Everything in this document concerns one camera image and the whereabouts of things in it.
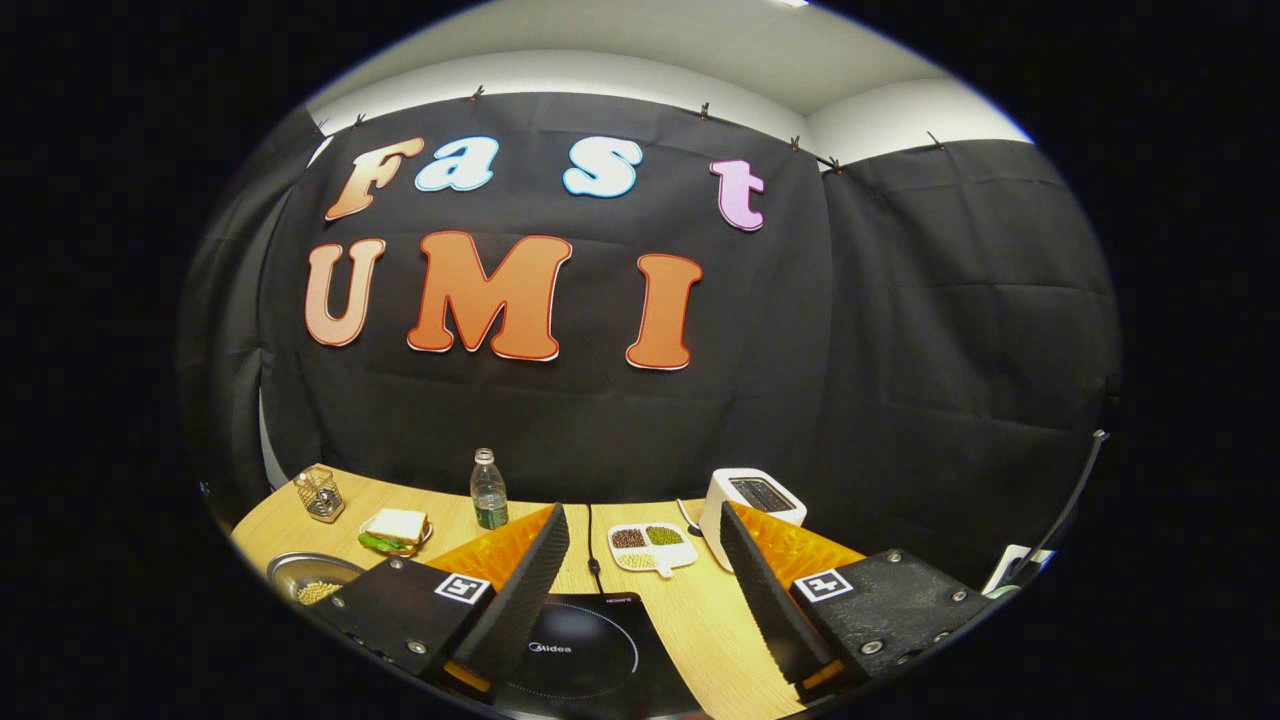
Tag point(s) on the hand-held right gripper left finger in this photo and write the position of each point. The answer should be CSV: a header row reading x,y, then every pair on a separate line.
x,y
530,590

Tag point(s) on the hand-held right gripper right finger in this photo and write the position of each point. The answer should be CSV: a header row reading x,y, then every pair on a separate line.
x,y
765,600

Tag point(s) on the black induction cooktop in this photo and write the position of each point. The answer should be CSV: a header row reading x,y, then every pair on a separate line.
x,y
600,650

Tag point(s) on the pile of yellow soybeans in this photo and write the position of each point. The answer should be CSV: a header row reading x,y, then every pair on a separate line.
x,y
318,592

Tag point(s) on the clear plastic water bottle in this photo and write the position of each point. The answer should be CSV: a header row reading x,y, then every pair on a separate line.
x,y
489,500

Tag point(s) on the white toaster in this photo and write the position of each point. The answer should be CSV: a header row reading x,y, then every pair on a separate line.
x,y
725,500

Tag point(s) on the white divided bean dish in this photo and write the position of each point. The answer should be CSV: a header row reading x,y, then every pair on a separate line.
x,y
652,553

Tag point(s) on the sandwich with lettuce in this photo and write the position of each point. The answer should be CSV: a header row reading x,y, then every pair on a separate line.
x,y
398,525

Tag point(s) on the white card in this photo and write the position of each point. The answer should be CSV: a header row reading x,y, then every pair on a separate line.
x,y
1012,570

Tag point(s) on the thin dark rod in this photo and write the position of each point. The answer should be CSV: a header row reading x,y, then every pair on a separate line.
x,y
1085,480

